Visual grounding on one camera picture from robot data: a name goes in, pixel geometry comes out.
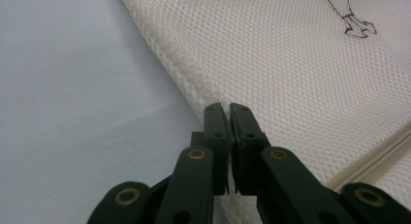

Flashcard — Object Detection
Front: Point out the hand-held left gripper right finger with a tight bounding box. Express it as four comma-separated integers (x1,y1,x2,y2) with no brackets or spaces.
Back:
229,103,272,196

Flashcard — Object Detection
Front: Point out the white mesh laundry bag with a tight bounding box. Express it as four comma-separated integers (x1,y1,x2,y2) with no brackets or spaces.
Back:
115,0,411,224

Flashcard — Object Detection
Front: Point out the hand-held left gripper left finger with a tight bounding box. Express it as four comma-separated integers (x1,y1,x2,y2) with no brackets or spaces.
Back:
190,102,235,196

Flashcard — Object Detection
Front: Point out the light blue table mat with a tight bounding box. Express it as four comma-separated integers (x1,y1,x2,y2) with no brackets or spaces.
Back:
0,0,227,224

